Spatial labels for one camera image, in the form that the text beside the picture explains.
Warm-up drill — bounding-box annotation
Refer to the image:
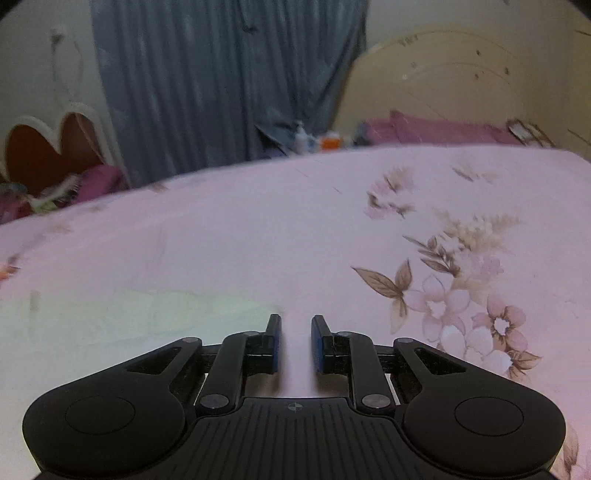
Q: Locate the purple bedding pile left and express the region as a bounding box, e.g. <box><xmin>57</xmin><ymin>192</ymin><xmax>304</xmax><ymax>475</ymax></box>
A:
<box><xmin>1</xmin><ymin>165</ymin><xmax>128</xmax><ymax>224</ymax></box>

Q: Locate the cream round headboard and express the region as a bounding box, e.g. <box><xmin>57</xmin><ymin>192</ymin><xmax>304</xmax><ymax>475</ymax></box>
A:
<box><xmin>332</xmin><ymin>29</ymin><xmax>561</xmax><ymax>144</ymax></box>

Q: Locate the red heart-shaped headboard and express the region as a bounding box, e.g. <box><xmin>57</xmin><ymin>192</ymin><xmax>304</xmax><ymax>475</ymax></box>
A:
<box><xmin>1</xmin><ymin>102</ymin><xmax>114</xmax><ymax>195</ymax></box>

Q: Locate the white bottle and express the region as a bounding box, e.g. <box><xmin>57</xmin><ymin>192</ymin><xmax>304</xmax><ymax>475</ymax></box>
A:
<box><xmin>294</xmin><ymin>120</ymin><xmax>308</xmax><ymax>155</ymax></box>

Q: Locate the white hanging cable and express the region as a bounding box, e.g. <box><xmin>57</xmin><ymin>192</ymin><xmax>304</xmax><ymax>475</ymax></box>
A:
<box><xmin>48</xmin><ymin>26</ymin><xmax>107</xmax><ymax>163</ymax></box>

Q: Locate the cream wardrobe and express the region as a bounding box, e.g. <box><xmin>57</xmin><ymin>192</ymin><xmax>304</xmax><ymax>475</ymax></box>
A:
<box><xmin>567</xmin><ymin>7</ymin><xmax>591</xmax><ymax>160</ymax></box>

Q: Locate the blue grey curtain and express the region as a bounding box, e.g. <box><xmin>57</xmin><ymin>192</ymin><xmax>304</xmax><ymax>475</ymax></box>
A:
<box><xmin>90</xmin><ymin>1</ymin><xmax>369</xmax><ymax>187</ymax></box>

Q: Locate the pink pillow by headboard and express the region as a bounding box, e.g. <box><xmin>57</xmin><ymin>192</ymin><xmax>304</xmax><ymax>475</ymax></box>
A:
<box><xmin>352</xmin><ymin>109</ymin><xmax>555</xmax><ymax>149</ymax></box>

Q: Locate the orange container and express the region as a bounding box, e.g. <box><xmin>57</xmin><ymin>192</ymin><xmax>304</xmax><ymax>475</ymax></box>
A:
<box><xmin>320</xmin><ymin>132</ymin><xmax>342</xmax><ymax>151</ymax></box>

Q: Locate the pink floral bed sheet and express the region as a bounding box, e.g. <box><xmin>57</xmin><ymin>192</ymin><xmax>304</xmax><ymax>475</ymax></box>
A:
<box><xmin>1</xmin><ymin>146</ymin><xmax>590</xmax><ymax>479</ymax></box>

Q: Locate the pale green knit sweater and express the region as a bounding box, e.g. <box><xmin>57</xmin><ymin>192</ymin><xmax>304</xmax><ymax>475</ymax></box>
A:
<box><xmin>1</xmin><ymin>290</ymin><xmax>280</xmax><ymax>395</ymax></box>

